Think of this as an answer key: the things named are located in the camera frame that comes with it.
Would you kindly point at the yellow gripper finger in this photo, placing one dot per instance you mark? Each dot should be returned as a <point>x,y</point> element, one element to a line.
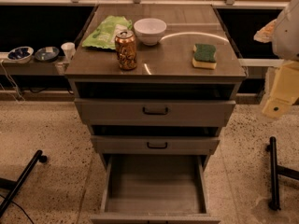
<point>284,91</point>
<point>264,35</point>

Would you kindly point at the orange soda can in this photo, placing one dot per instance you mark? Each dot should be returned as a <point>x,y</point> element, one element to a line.
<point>125,47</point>

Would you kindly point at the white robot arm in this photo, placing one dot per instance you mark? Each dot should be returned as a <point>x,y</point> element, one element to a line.
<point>283,33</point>

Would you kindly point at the grey drawer cabinet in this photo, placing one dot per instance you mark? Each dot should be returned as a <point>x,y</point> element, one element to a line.
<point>163,72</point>

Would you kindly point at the bottom grey drawer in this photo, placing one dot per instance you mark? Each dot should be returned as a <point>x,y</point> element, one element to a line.
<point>154,189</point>

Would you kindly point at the grey drawer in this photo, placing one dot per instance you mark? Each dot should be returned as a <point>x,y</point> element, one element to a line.
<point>155,112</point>
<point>155,145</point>
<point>154,189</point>

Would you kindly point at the middle grey drawer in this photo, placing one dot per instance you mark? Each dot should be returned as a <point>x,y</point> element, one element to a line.
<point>155,145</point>

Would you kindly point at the top grey drawer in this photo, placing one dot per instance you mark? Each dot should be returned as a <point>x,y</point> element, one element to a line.
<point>155,112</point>

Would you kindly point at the green yellow sponge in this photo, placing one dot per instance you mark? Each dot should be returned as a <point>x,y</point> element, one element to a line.
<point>204,56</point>

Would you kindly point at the black right stand leg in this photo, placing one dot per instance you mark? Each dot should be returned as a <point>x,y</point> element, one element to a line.
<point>275,171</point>

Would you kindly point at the black stand leg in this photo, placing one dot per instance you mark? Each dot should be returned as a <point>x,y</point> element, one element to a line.
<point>13,187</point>
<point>275,171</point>

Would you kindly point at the green chip bag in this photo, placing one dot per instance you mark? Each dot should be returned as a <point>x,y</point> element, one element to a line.
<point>103,37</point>

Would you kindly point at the white paper cup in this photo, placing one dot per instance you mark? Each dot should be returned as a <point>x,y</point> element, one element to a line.
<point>69,50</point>

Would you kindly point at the dark blue bowl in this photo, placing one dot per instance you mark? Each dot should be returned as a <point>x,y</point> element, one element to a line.
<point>47,54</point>

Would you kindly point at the grey side shelf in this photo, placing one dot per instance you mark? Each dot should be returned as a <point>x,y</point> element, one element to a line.
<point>33,68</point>

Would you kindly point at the blue white bowl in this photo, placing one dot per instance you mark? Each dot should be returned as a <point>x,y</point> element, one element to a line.
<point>21,54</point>

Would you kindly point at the black left stand leg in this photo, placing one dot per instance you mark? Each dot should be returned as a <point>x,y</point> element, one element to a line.
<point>13,187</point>

